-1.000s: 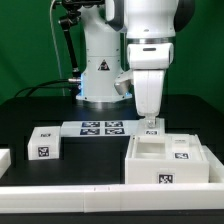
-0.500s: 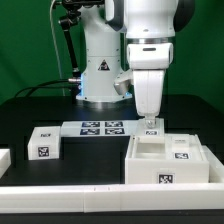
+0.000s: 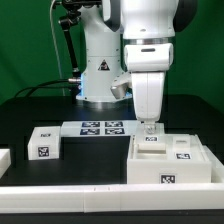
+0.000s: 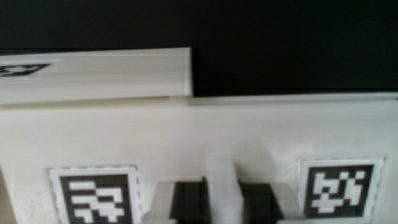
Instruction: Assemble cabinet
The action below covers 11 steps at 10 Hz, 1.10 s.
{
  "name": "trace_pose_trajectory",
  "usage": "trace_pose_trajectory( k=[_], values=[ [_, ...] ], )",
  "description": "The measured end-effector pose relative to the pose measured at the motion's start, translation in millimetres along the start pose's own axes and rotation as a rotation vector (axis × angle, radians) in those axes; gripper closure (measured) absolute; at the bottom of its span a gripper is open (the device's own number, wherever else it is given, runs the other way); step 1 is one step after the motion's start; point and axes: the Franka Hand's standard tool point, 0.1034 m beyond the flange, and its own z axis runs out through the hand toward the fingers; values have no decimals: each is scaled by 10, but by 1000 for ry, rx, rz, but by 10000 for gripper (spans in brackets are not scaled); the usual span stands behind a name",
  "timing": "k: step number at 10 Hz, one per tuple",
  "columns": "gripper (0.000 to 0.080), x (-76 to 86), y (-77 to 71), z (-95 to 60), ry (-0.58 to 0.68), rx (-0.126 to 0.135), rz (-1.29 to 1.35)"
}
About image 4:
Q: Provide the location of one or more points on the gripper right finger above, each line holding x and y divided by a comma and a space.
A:
262, 209

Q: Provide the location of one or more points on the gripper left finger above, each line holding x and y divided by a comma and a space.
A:
191, 203

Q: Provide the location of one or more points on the white cabinet door panel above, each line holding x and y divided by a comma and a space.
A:
166, 133

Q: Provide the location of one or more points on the white cabinet body box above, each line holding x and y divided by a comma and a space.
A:
95, 75

